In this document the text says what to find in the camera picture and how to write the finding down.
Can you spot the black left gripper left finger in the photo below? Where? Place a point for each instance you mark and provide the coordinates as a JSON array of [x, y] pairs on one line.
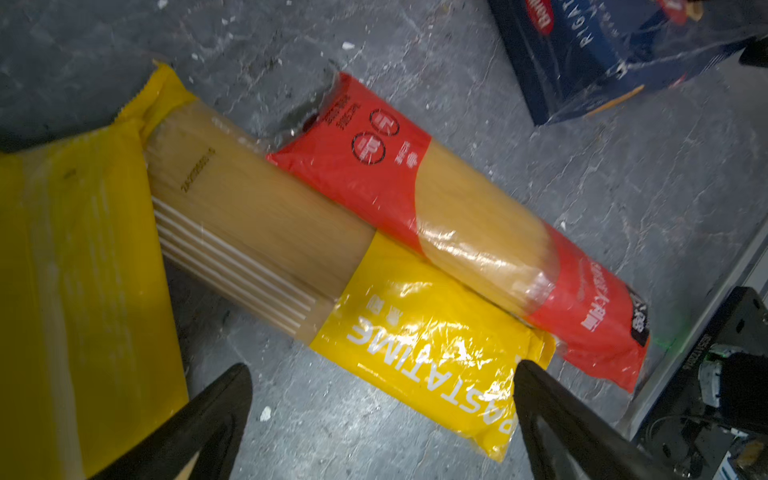
[[201, 441]]

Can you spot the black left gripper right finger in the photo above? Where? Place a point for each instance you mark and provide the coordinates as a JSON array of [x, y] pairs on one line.
[[599, 450]]

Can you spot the blue Barilla rigatoni box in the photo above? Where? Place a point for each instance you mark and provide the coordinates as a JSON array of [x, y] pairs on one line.
[[577, 57]]

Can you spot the yellow top brown spaghetti bag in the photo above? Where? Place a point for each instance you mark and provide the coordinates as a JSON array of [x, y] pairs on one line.
[[90, 360]]

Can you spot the yellow Pastatime spaghetti bag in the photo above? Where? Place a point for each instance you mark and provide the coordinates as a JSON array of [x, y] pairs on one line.
[[291, 257]]

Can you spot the red spaghetti bag right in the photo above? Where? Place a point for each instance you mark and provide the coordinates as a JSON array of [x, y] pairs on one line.
[[362, 153]]

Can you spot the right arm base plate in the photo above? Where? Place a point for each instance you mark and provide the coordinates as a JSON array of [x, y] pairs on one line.
[[710, 420]]

